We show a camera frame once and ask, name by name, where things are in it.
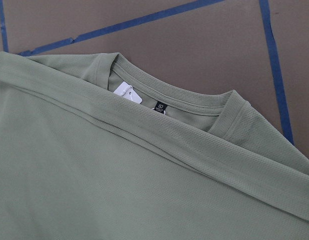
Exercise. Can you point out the olive green long-sleeve shirt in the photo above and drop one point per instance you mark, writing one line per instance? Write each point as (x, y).
(78, 162)

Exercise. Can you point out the white paper hang tag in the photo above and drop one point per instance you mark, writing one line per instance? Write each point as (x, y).
(127, 91)

